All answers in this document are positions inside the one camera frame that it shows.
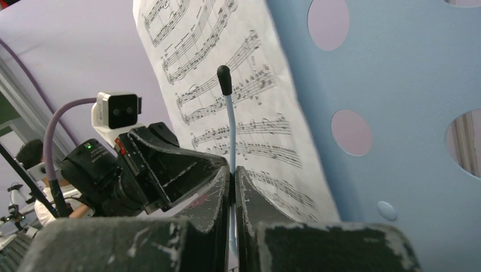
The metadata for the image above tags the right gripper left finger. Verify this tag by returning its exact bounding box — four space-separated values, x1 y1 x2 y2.
19 167 230 271

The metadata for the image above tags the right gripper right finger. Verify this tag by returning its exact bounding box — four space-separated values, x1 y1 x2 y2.
235 167 421 271

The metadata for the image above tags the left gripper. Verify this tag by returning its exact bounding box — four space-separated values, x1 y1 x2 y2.
115 122 227 214

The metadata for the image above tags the sheet music page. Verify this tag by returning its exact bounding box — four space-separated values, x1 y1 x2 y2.
133 0 340 222

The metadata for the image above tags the light blue music stand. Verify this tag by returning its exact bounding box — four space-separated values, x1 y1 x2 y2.
266 1 480 271

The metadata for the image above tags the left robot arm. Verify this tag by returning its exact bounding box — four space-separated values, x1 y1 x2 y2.
60 122 227 217

